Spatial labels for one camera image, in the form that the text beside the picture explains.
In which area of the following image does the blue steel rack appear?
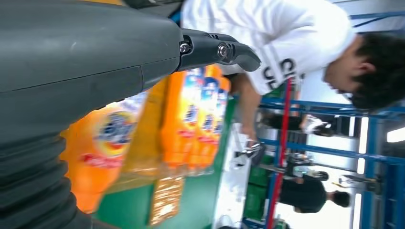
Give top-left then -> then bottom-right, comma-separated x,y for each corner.
234,12 -> 405,229

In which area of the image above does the person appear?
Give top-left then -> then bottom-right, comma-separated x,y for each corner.
279,175 -> 352,215
180,0 -> 405,149

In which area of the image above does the green plastic crate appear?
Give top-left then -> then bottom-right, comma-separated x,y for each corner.
243,155 -> 277,222

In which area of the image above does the red steel beam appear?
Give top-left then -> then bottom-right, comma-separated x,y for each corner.
266,78 -> 294,229

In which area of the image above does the dark tablet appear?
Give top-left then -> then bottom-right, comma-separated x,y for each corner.
234,142 -> 267,167

